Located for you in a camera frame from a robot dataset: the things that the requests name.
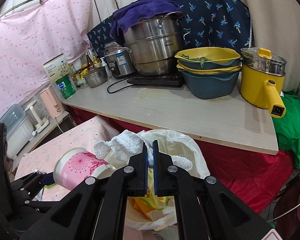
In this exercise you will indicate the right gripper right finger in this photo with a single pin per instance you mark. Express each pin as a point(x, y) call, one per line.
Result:
point(205, 208)

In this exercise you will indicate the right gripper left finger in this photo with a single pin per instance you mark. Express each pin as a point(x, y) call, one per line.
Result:
point(94, 209)

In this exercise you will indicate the pink paper cup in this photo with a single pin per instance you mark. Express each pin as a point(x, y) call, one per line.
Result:
point(78, 164)

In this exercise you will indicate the yellow green apple bag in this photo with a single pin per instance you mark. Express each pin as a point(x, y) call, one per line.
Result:
point(150, 205)

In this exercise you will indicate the white lined trash bin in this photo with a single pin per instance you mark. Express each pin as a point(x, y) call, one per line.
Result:
point(185, 153)

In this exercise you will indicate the pink patterned tablecloth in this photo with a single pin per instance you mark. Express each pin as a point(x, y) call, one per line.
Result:
point(85, 135)

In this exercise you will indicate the white dish drainer box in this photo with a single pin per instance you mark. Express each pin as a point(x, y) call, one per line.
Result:
point(19, 129)

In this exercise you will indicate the white glass electric kettle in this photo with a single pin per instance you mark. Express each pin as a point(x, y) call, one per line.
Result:
point(42, 123)

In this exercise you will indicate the pink electric kettle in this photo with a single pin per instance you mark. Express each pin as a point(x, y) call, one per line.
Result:
point(52, 102)

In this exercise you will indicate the green plastic bag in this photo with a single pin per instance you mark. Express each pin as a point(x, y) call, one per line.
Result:
point(287, 128)

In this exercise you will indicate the green milk powder tin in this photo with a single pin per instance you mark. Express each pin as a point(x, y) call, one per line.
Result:
point(65, 86)

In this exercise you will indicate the small steel pot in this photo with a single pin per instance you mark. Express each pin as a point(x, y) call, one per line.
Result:
point(96, 77)

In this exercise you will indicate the black induction cooker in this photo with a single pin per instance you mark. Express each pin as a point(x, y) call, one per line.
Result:
point(168, 80)

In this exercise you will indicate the stacked yellow blue basins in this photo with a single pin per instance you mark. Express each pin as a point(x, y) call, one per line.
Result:
point(209, 72)

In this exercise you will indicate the yellow electric pot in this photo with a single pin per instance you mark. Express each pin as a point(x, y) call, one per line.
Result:
point(263, 75)

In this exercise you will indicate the white cardboard box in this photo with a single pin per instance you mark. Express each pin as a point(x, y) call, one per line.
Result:
point(56, 68)

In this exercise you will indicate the dark sauce bottle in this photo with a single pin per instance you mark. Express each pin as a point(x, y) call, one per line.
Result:
point(89, 61)

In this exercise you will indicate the steel rice cooker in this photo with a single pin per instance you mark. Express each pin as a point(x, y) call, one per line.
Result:
point(119, 60)

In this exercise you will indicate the pink floral curtain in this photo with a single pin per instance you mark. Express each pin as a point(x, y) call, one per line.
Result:
point(31, 38)

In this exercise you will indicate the large steel steamer pot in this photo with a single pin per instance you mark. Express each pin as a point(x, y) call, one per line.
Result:
point(154, 42)

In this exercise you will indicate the navy floral cloth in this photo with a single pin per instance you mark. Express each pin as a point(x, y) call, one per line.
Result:
point(215, 23)

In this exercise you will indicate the purple towel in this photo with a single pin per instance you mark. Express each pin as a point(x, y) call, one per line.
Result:
point(133, 13)

